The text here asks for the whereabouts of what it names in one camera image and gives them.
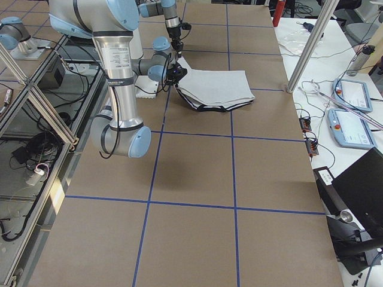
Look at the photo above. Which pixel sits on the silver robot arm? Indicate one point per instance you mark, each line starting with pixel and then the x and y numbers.
pixel 118 129
pixel 166 8

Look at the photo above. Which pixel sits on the near blue teach pendant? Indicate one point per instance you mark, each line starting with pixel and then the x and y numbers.
pixel 349 130

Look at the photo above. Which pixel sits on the far blue teach pendant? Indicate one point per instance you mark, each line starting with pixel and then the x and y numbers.
pixel 353 94

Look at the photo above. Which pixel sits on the grey water bottle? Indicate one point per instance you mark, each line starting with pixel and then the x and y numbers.
pixel 362 57

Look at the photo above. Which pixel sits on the red cylinder bottle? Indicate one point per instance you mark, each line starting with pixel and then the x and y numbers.
pixel 279 9

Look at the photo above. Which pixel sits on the aluminium frame post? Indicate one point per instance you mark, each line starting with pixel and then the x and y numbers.
pixel 328 7

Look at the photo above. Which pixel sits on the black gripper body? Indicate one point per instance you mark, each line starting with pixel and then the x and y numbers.
pixel 181 72
pixel 173 33

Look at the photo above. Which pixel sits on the grey cartoon print t-shirt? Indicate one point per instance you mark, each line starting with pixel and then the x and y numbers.
pixel 220 91

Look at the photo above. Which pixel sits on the clear plastic sheet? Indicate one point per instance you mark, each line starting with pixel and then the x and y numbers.
pixel 295 42

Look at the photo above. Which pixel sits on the blue teach pendant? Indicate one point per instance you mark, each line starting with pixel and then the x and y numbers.
pixel 349 130
pixel 353 94

